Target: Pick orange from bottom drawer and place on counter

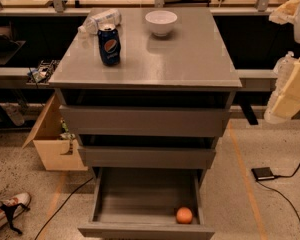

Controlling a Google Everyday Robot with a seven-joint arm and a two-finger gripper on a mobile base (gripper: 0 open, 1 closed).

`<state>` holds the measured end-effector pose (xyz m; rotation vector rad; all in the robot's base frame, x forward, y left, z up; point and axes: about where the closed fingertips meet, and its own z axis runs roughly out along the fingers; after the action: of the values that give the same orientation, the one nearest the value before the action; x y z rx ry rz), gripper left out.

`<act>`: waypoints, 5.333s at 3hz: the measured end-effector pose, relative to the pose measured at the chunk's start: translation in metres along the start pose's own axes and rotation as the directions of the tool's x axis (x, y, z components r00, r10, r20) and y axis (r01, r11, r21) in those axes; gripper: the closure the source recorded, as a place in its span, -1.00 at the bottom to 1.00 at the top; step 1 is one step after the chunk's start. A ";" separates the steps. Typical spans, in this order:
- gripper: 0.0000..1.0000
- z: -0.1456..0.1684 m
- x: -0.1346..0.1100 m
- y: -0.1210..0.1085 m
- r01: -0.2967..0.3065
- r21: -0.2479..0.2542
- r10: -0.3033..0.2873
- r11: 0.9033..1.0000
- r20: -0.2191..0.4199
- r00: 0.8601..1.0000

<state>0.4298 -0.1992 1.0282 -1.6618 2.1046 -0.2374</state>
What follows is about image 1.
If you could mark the grey top drawer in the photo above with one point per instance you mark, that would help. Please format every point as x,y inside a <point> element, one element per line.
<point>145,121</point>

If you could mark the black foot pedal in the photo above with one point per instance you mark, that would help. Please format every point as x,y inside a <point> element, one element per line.
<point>262,174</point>

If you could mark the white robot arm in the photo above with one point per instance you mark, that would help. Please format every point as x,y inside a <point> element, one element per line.
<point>284,102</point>

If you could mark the grey drawer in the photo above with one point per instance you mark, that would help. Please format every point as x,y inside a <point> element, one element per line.
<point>141,203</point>
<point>145,121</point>
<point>181,158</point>

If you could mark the grey drawer cabinet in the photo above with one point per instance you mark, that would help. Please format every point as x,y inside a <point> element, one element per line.
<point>189,68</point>

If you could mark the white orange sneaker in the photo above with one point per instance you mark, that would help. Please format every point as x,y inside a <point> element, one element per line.
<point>6,212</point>

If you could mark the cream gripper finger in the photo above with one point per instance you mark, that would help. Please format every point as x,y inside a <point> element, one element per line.
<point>284,102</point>
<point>285,13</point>

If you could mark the grey bottom drawer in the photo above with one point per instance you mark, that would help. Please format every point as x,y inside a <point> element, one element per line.
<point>141,203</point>

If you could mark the grey middle drawer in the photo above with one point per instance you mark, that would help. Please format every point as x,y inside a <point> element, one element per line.
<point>181,158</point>

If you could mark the blue Pepsi can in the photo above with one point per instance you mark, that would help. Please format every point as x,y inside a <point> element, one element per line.
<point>109,44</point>

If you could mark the orange fruit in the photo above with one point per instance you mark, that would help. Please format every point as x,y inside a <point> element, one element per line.
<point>184,215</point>

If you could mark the black tripod stand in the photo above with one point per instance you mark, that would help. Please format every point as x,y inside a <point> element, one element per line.
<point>10,214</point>

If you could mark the grey long shelf bench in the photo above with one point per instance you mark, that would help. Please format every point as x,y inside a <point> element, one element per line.
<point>253,42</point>

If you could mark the white ceramic bowl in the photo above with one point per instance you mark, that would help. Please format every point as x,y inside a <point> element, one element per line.
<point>160,22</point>

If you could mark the clutter tray on shelf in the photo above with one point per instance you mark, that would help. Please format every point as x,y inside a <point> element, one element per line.
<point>43,72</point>

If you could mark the cardboard box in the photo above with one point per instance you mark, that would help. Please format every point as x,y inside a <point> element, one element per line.
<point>55,152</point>

